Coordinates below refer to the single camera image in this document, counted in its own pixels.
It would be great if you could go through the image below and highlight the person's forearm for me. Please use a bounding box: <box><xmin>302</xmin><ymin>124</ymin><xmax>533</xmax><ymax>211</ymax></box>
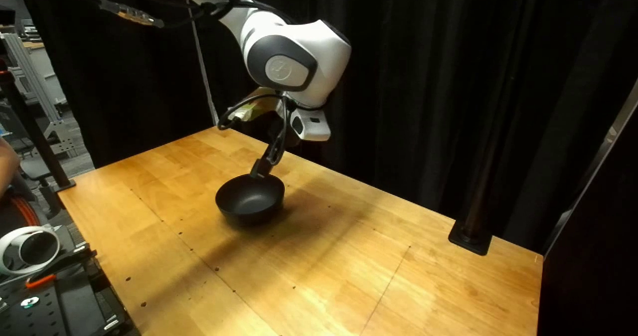
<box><xmin>0</xmin><ymin>138</ymin><xmax>21</xmax><ymax>198</ymax></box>

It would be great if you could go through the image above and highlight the black bowl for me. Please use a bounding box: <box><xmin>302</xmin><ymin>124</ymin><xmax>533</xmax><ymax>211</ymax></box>
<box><xmin>215</xmin><ymin>173</ymin><xmax>286</xmax><ymax>227</ymax></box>

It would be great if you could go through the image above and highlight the black curtain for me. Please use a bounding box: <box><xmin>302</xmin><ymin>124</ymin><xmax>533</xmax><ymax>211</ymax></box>
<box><xmin>14</xmin><ymin>0</ymin><xmax>638</xmax><ymax>255</ymax></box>

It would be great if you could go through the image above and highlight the black pole with base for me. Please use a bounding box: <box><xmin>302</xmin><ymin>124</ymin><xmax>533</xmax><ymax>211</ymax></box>
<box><xmin>0</xmin><ymin>70</ymin><xmax>77</xmax><ymax>193</ymax></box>
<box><xmin>448</xmin><ymin>127</ymin><xmax>504</xmax><ymax>256</ymax></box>

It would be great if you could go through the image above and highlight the hand controller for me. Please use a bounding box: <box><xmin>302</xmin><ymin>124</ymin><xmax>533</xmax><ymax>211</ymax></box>
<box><xmin>0</xmin><ymin>226</ymin><xmax>61</xmax><ymax>276</ymax></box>

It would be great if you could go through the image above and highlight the black equipment case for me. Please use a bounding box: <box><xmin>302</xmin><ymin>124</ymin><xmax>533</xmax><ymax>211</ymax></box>
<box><xmin>0</xmin><ymin>226</ymin><xmax>134</xmax><ymax>336</ymax></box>

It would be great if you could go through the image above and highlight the dark panel with silver edge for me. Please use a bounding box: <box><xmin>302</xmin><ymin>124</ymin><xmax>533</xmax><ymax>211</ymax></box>
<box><xmin>536</xmin><ymin>78</ymin><xmax>638</xmax><ymax>336</ymax></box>

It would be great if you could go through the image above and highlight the aluminium frame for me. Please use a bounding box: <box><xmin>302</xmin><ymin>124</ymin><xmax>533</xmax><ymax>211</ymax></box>
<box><xmin>1</xmin><ymin>32</ymin><xmax>76</xmax><ymax>155</ymax></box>

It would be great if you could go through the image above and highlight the orange cable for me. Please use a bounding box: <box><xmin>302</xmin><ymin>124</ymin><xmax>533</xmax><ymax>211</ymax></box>
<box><xmin>9</xmin><ymin>195</ymin><xmax>41</xmax><ymax>228</ymax></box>

